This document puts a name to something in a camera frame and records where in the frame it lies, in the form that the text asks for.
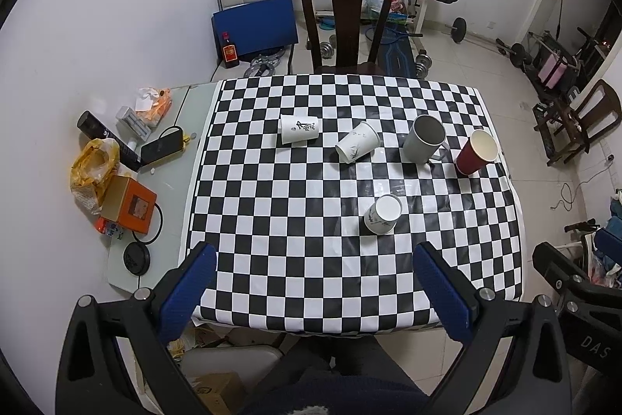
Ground black and white checkered tablecloth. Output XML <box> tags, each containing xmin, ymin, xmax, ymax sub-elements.
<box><xmin>183</xmin><ymin>74</ymin><xmax>528</xmax><ymax>339</ymax></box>

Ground grey mug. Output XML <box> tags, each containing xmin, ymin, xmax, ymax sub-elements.
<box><xmin>404</xmin><ymin>114</ymin><xmax>452</xmax><ymax>165</ymax></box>

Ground small barbell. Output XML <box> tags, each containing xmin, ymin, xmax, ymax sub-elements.
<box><xmin>451</xmin><ymin>17</ymin><xmax>535</xmax><ymax>67</ymax></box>

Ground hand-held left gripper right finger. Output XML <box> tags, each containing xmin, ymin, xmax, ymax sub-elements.
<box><xmin>413</xmin><ymin>241</ymin><xmax>574</xmax><ymax>415</ymax></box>

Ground white paper cup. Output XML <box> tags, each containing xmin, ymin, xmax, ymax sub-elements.
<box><xmin>364</xmin><ymin>194</ymin><xmax>404</xmax><ymax>236</ymax></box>
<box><xmin>335</xmin><ymin>121</ymin><xmax>380</xmax><ymax>164</ymax></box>
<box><xmin>279</xmin><ymin>114</ymin><xmax>321</xmax><ymax>145</ymax></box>

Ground grey small box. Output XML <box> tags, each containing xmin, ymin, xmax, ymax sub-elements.
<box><xmin>115</xmin><ymin>106</ymin><xmax>152</xmax><ymax>142</ymax></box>

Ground orange and blue packet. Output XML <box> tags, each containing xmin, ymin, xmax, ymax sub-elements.
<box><xmin>95</xmin><ymin>217</ymin><xmax>125</xmax><ymax>240</ymax></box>

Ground dark wooden chair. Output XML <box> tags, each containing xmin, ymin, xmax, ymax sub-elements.
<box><xmin>533</xmin><ymin>79</ymin><xmax>622</xmax><ymax>168</ymax></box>
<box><xmin>300</xmin><ymin>0</ymin><xmax>393</xmax><ymax>78</ymax></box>

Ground plastic bags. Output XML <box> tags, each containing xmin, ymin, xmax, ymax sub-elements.
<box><xmin>362</xmin><ymin>0</ymin><xmax>415</xmax><ymax>23</ymax></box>

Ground chrome dumbbell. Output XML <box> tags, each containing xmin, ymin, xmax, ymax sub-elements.
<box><xmin>413</xmin><ymin>50</ymin><xmax>434</xmax><ymax>80</ymax></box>
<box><xmin>318</xmin><ymin>35</ymin><xmax>339</xmax><ymax>68</ymax></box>

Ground black cable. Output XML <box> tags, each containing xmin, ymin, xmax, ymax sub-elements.
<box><xmin>133</xmin><ymin>200</ymin><xmax>164</xmax><ymax>245</ymax></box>

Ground red paper cup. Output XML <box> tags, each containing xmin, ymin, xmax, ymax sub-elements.
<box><xmin>455</xmin><ymin>129</ymin><xmax>498</xmax><ymax>176</ymax></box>

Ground black power bank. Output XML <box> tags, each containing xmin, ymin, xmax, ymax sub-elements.
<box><xmin>139</xmin><ymin>126</ymin><xmax>186</xmax><ymax>166</ymax></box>

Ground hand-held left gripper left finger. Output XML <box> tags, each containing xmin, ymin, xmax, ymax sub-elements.
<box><xmin>55</xmin><ymin>241</ymin><xmax>219</xmax><ymax>415</ymax></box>

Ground dark bottle with red label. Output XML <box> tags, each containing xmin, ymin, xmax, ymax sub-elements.
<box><xmin>222</xmin><ymin>32</ymin><xmax>240</xmax><ymax>70</ymax></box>

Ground black cylinder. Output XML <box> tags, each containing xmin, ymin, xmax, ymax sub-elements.
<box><xmin>77</xmin><ymin>110</ymin><xmax>143</xmax><ymax>173</ymax></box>

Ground cardboard box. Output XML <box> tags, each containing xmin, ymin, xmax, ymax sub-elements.
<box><xmin>187</xmin><ymin>371</ymin><xmax>247</xmax><ymax>415</ymax></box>

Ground orange tissue pack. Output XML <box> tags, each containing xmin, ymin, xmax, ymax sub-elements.
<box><xmin>135</xmin><ymin>87</ymin><xmax>174</xmax><ymax>130</ymax></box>

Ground pink cart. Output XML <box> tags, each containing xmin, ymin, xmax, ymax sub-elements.
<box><xmin>527</xmin><ymin>28</ymin><xmax>585</xmax><ymax>94</ymax></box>

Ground black round lid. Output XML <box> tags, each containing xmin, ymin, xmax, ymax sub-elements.
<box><xmin>122</xmin><ymin>241</ymin><xmax>151</xmax><ymax>276</ymax></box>

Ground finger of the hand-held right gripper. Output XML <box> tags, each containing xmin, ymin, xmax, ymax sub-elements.
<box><xmin>532</xmin><ymin>242</ymin><xmax>601</xmax><ymax>299</ymax></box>

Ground metal weight plates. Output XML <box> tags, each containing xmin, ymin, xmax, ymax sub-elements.
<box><xmin>243</xmin><ymin>46</ymin><xmax>287</xmax><ymax>78</ymax></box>

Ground blue board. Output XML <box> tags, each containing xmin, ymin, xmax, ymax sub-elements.
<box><xmin>212</xmin><ymin>0</ymin><xmax>298</xmax><ymax>57</ymax></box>

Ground orange box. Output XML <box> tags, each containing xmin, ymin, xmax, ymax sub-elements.
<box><xmin>100</xmin><ymin>175</ymin><xmax>157</xmax><ymax>235</ymax></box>

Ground yellow plastic bag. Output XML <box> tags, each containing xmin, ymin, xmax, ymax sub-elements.
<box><xmin>70</xmin><ymin>138</ymin><xmax>121</xmax><ymax>216</ymax></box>

